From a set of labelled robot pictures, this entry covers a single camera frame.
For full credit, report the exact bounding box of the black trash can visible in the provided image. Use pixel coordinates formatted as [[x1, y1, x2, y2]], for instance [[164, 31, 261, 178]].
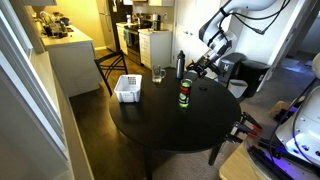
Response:
[[238, 59, 272, 98]]

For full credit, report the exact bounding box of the clear glass mug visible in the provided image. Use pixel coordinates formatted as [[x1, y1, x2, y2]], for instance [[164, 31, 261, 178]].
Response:
[[151, 64, 167, 84]]

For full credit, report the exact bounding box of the wooden board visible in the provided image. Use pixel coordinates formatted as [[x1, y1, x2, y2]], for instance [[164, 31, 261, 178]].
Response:
[[218, 142, 269, 180]]

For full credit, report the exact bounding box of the white door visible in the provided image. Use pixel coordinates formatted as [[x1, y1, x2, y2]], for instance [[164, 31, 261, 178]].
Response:
[[171, 0, 224, 69]]

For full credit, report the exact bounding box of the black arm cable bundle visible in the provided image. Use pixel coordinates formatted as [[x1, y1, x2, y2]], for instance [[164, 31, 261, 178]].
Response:
[[218, 0, 320, 158]]

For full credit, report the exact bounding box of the clutter on kitchen counter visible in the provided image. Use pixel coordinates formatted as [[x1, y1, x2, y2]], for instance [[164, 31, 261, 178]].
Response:
[[37, 10, 75, 38]]

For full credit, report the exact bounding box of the white window frame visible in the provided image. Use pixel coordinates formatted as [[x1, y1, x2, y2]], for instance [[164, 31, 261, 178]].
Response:
[[0, 0, 96, 180]]

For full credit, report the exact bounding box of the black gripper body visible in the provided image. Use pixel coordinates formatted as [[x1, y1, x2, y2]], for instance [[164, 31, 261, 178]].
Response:
[[195, 54, 217, 74]]

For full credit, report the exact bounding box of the white kitchen counter cabinet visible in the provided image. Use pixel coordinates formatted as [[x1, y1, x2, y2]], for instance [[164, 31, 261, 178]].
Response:
[[39, 23, 103, 98]]

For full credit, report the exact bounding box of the black cross-back chair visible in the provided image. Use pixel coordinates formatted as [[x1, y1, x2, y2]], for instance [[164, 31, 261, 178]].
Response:
[[93, 49, 129, 98]]

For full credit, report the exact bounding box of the robot base platform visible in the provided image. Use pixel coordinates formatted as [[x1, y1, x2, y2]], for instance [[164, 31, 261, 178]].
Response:
[[246, 96, 320, 180]]

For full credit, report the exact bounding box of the grey metal water bottle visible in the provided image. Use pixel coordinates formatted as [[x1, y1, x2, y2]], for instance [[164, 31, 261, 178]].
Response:
[[175, 49, 186, 80]]

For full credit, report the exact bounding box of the small white bin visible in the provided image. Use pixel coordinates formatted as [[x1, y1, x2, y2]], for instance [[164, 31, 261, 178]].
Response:
[[227, 78, 249, 99]]

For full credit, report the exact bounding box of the white plastic basket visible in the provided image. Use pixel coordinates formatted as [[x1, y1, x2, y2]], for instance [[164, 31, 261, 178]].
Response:
[[113, 73, 143, 104]]

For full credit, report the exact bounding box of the white floor cabinet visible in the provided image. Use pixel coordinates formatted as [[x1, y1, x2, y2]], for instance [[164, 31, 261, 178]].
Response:
[[137, 28, 174, 70]]

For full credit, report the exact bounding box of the dark refrigerator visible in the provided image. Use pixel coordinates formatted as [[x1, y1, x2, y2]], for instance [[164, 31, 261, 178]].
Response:
[[95, 0, 134, 54]]

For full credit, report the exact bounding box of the steel kitchen stove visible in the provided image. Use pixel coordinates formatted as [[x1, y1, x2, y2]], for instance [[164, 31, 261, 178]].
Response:
[[123, 13, 153, 66]]

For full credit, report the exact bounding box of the orange-handled black clamp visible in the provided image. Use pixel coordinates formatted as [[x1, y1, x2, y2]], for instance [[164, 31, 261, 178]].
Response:
[[240, 111, 264, 132], [225, 121, 259, 145]]

